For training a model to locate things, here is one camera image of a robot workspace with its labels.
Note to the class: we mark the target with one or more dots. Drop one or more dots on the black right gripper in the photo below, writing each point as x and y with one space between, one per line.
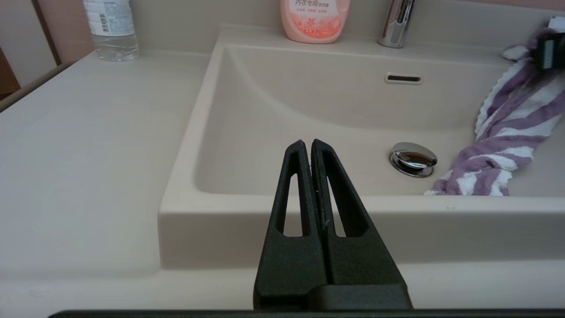
551 51

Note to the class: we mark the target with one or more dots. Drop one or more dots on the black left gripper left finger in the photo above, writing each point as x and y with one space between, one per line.
291 265

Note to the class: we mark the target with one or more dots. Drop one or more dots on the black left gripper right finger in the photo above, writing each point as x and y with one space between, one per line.
362 265

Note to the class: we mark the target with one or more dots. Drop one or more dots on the purple white striped towel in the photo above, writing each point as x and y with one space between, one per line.
507 132

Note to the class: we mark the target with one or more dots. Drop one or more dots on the chrome faucet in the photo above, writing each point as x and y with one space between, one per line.
396 24

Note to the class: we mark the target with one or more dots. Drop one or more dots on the beige wash basin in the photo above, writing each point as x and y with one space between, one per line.
265 110

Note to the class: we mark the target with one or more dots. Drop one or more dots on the white printed sachets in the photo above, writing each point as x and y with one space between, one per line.
557 23

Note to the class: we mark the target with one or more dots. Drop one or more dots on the chrome drain stopper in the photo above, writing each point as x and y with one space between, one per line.
413 159

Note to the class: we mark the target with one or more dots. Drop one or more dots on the pink soap pump bottle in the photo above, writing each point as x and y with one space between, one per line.
314 22

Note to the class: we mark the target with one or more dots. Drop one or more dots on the tall clear plastic water bottle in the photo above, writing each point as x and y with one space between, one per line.
112 35

